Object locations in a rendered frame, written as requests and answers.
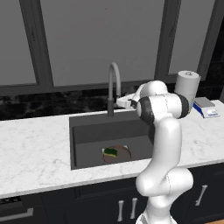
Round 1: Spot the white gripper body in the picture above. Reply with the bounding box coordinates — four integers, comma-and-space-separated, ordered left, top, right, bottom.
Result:
115, 93, 137, 110

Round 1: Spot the dark grey sink basin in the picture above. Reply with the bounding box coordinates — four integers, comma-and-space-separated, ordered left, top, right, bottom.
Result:
68, 111, 156, 171

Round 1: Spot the dark round pan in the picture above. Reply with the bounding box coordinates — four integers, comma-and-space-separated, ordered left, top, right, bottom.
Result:
101, 144, 132, 165

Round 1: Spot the green and yellow sponge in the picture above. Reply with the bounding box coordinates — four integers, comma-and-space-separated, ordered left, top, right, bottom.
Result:
103, 147, 119, 158

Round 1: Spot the dark panel under sink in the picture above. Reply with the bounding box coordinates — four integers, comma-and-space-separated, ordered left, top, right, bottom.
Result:
78, 179, 138, 200

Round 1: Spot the grey arched tap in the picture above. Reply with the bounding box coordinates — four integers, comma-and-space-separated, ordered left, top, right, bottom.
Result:
107, 61, 123, 118

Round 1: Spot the dark framed window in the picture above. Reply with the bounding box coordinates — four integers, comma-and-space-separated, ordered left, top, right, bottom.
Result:
0, 0, 224, 98

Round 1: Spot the white paper towel roll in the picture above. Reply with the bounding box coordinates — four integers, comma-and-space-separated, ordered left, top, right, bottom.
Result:
174, 70, 202, 107

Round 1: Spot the white and blue kitchen scale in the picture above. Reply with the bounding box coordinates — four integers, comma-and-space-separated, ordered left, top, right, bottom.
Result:
192, 96, 221, 119

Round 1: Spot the dark cupboard door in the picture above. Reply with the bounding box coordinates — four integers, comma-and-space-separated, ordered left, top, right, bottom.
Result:
61, 198, 129, 224
127, 194, 152, 224
171, 164, 224, 224

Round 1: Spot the dark dishwasher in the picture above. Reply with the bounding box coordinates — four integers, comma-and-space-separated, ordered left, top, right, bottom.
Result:
0, 194, 49, 224

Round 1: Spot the silver cupboard handle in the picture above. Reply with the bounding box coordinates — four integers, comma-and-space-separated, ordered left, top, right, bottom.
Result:
117, 199, 125, 223
195, 184, 209, 207
130, 197, 138, 221

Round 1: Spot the silver dishwasher handle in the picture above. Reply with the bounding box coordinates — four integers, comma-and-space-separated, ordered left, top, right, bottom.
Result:
0, 207, 34, 223

